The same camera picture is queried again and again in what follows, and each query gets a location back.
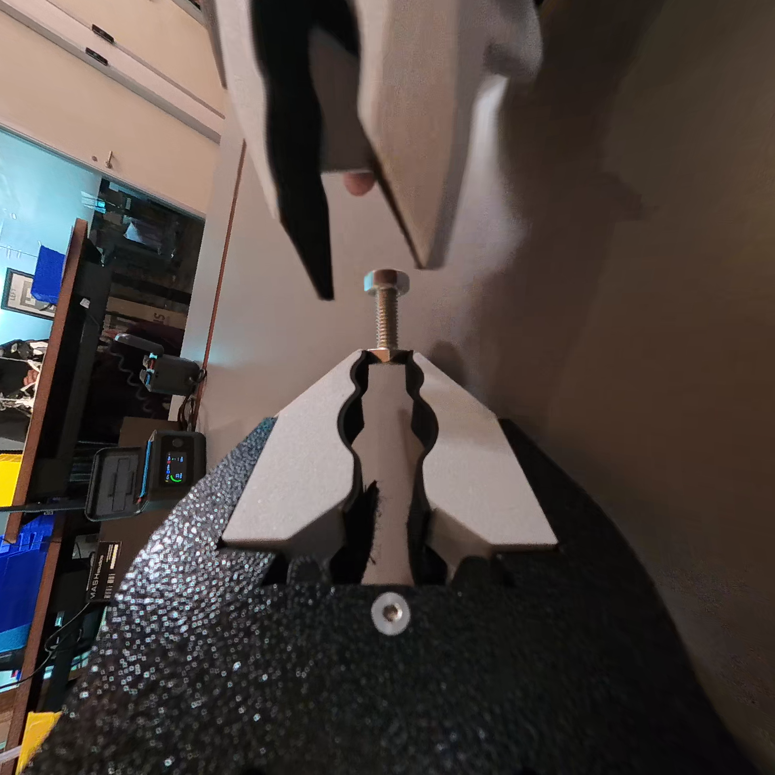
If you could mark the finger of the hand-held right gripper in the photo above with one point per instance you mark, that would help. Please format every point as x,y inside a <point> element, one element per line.
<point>239,54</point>
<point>418,121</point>

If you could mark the small yellow storage bin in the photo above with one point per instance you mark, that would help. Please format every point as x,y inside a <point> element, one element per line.
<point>9,481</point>

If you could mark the plain cardboard box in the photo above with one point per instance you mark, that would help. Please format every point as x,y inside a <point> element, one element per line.
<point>136,433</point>

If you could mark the black blue charger device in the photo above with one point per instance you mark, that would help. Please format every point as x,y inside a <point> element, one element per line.
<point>175,372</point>

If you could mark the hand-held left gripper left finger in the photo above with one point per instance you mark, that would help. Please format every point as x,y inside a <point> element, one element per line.
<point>296,472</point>

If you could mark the black battery pack with display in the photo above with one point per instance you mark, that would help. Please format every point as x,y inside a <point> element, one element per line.
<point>121,484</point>

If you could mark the brown box with black label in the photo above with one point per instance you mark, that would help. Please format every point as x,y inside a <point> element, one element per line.
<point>109,569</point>

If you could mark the dark monitor with wooden edge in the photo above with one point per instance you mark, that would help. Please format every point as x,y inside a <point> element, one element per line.
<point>76,242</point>

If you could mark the person's right hand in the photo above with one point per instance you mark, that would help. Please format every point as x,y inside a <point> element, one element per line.
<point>359,184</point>

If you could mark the printed cardboard box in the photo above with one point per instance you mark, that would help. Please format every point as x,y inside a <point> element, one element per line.
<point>157,318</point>

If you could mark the silver hex nut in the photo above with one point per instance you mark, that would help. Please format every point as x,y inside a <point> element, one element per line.
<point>386,357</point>

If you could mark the yellow plastic bin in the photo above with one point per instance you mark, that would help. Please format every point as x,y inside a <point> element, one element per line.
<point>33,745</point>

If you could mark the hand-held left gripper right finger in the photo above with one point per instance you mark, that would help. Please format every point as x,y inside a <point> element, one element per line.
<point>484,478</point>

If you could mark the stack of blue bins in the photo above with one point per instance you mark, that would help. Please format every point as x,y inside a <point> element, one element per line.
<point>24,563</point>

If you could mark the black framed sign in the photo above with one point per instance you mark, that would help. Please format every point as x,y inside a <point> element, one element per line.
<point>24,296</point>

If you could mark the silver hex bolt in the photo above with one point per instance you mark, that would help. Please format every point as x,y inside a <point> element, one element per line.
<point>386,280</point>

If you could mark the small wall hook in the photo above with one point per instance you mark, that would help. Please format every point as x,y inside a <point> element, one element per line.
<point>108,158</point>

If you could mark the blue storage bin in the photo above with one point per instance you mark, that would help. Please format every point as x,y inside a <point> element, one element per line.
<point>48,272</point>

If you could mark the glass window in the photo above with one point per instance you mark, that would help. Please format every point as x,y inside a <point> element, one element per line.
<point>36,194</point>

